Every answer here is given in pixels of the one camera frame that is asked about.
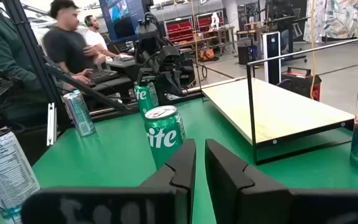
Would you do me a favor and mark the yellow cable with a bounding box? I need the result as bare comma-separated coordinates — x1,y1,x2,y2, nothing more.
308,0,319,101

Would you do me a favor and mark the wooden shelf black metal frame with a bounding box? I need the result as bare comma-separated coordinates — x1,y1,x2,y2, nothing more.
201,35,358,166

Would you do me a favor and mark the white tower fan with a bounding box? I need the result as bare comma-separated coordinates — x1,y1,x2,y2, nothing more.
262,30,282,86

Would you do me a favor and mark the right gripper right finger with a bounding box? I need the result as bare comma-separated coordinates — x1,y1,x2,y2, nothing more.
204,138,358,224

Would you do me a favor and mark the red storage bin rack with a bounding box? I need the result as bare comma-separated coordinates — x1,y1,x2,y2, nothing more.
195,9,226,35
163,17,195,47

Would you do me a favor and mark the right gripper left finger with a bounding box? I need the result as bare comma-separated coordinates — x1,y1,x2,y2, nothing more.
21,138,197,224

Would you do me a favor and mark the white Celsius Arctic Vibe can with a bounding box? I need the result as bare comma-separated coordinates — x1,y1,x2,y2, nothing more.
0,128,42,224

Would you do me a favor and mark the red black toolbox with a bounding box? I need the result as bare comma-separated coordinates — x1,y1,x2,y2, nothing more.
277,67,323,102

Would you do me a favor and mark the green table mat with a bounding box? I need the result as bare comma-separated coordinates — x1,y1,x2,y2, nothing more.
0,96,358,224

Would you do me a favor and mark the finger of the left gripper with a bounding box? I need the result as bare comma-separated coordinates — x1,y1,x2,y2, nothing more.
160,76,173,97
172,76,185,97

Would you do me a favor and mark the green Sprite can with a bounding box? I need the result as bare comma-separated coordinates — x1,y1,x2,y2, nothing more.
144,105,186,170
134,81,160,119

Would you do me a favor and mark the large blue display screen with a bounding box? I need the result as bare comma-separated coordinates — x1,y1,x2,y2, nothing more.
99,0,146,42

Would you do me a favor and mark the black keyboard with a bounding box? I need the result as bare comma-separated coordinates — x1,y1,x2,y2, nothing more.
87,68,120,85

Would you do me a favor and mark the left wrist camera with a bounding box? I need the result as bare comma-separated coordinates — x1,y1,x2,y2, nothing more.
157,45,181,65

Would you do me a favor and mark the leaf print curtain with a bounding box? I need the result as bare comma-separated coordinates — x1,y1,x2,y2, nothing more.
303,0,358,44

